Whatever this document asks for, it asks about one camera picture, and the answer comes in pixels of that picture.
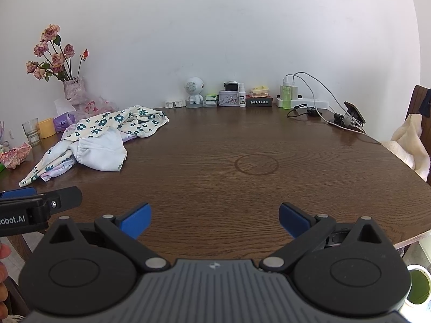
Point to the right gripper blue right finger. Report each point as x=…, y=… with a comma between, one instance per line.
x=309, y=233

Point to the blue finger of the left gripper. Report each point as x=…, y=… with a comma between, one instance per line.
x=61, y=200
x=18, y=193

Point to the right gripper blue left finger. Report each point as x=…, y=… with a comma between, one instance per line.
x=121, y=233

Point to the cream teal flower dress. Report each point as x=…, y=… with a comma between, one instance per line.
x=138, y=121

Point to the person's left hand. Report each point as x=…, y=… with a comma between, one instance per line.
x=4, y=253

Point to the pink crumpled wrapper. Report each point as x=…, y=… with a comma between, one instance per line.
x=13, y=158

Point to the clear drinking glass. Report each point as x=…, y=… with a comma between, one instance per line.
x=31, y=130

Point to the pink floral dress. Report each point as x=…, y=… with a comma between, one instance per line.
x=103, y=153

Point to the yellow plastic cup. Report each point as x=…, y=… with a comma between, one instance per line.
x=46, y=128

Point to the purple tissue pack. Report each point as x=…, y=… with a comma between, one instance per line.
x=63, y=121

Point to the white tissue paper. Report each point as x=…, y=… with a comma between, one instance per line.
x=62, y=106

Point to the red printed plastic bag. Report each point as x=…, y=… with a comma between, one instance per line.
x=94, y=106

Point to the pink wrapped vase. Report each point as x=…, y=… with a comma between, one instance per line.
x=75, y=91

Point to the white power strip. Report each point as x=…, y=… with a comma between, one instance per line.
x=318, y=104

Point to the phone on black stand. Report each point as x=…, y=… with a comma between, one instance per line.
x=352, y=118

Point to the cream cloth on chair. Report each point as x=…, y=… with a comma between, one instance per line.
x=407, y=145

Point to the dried pink rose bouquet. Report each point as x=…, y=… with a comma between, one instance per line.
x=55, y=59

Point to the black red flat box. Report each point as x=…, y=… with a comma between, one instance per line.
x=259, y=101

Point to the green liquid bottle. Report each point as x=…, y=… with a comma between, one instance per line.
x=286, y=94

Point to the yellow sticky notes stack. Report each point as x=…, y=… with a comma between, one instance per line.
x=260, y=91

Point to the white spray bottle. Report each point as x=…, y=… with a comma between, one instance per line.
x=241, y=95

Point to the grey printed tin box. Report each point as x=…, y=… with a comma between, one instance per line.
x=228, y=98

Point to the green white small boxes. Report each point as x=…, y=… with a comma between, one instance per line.
x=210, y=100

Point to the white robot figurine speaker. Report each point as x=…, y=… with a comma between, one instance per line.
x=194, y=87

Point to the black small box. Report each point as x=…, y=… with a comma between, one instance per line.
x=230, y=86

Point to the wooden chair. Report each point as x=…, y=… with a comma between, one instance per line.
x=420, y=104

